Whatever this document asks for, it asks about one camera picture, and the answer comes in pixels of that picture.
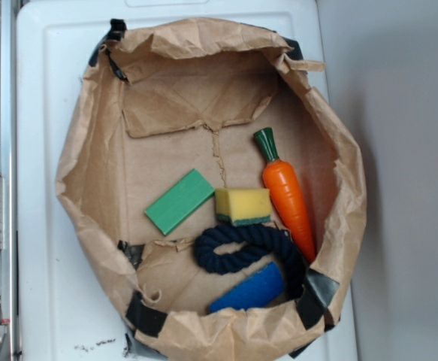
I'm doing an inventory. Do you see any white plastic bin lid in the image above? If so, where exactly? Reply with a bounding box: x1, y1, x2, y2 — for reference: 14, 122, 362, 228
14, 0, 359, 361

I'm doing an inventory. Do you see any blue sponge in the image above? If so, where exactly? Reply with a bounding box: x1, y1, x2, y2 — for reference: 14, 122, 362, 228
209, 262, 285, 313

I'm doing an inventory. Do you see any brown paper bag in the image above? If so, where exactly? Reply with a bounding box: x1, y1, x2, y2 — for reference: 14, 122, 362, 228
56, 18, 367, 360

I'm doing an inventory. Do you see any orange toy carrot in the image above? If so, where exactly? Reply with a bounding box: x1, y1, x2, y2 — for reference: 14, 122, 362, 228
253, 127, 316, 263

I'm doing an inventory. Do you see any yellow green sponge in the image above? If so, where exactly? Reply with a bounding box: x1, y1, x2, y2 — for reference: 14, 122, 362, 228
214, 188, 272, 226

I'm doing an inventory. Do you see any green rectangular block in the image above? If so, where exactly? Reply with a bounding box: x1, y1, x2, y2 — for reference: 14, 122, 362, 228
144, 169, 215, 235

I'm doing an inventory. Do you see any dark blue rope ring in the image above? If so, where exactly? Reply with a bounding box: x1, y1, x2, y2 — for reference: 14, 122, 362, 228
194, 223, 305, 301

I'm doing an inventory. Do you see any aluminium frame rail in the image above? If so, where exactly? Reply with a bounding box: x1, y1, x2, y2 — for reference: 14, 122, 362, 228
0, 1, 22, 360

